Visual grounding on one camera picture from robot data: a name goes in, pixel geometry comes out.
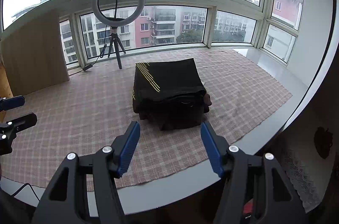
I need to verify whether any black tripod stand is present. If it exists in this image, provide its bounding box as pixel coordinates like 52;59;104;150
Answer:
107;27;126;70

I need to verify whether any black inline cable switch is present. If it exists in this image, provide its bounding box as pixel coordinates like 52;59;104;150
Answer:
82;64;93;71

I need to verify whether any light wooden board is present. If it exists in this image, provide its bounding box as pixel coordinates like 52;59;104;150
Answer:
1;10;69;96

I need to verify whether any black USB cable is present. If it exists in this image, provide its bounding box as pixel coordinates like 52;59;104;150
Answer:
11;182;40;202

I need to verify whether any white ring light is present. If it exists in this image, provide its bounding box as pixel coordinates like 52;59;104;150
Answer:
91;0;146;28

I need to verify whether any black yellow-striped sport garment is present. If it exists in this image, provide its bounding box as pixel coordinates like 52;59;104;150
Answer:
132;58;211;131

